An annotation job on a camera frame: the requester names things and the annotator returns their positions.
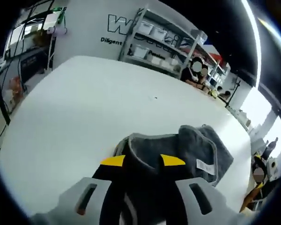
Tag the ceiling light strip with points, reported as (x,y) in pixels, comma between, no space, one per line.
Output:
(254,42)

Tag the white box device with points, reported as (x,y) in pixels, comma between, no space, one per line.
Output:
(51,21)

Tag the row of white storage bins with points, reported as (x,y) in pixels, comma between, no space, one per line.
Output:
(154,44)

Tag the purple paper roll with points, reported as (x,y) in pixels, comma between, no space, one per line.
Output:
(57,31)

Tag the white table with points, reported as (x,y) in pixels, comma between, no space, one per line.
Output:
(84,105)

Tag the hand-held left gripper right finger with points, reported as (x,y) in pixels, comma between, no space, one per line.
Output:
(196,199)

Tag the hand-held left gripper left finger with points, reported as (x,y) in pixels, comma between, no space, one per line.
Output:
(93,199)

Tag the grey towel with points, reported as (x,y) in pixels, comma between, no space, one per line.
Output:
(196,150)

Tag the grey metal shelf rack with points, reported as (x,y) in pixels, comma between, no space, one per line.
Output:
(159,44)

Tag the black workbench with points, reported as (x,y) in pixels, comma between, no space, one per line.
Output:
(21,70)

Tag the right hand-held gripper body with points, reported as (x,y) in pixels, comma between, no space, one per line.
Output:
(272,168)

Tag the black tripod stand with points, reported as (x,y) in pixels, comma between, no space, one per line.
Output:
(233,93)

